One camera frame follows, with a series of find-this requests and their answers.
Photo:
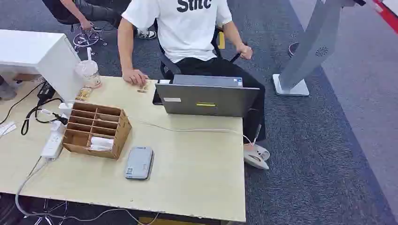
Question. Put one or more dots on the small wooden piece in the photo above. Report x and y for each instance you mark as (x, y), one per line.
(143, 90)

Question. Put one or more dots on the person in white shirt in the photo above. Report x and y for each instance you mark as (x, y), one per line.
(186, 28)

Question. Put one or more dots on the grey stand with white base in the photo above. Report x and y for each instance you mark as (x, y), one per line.
(311, 46)

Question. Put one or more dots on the white paper slip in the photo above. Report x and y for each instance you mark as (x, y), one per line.
(6, 128)

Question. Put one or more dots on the white cards in box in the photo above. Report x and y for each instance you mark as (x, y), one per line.
(101, 143)

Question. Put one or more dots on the wooden card box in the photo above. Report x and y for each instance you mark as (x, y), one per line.
(96, 129)

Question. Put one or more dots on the white desk cabinet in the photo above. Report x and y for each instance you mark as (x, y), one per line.
(40, 57)

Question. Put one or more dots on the white power strip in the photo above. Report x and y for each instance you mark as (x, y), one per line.
(53, 141)

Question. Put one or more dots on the grey laptop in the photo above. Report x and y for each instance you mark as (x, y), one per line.
(206, 97)

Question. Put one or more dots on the person's white shoe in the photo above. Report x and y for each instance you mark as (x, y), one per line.
(256, 156)

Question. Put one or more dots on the black phone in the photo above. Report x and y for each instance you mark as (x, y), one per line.
(156, 96)

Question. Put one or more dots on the black power adapter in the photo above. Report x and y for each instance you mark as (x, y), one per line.
(45, 91)

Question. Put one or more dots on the plastic drink cup with straw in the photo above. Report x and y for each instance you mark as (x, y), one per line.
(88, 74)

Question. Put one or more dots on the black office chair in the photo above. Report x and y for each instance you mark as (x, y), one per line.
(169, 65)

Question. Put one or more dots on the person in dark clothes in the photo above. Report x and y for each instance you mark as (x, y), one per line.
(90, 11)

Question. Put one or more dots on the white plug adapter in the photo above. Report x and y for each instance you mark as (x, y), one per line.
(66, 109)

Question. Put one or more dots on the chrome stool base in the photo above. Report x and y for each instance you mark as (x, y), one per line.
(87, 38)

